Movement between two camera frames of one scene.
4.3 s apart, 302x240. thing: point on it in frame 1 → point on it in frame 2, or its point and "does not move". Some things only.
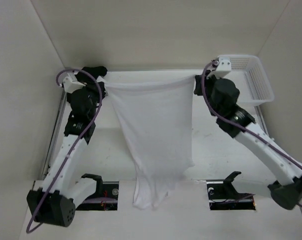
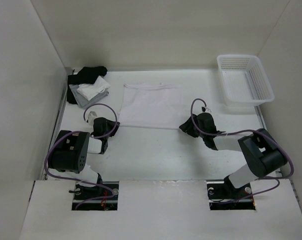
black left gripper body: (94, 94) → (110, 127)
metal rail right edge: (262, 121) does not move
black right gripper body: (210, 83) → (191, 130)
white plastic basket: (248, 74) does not move
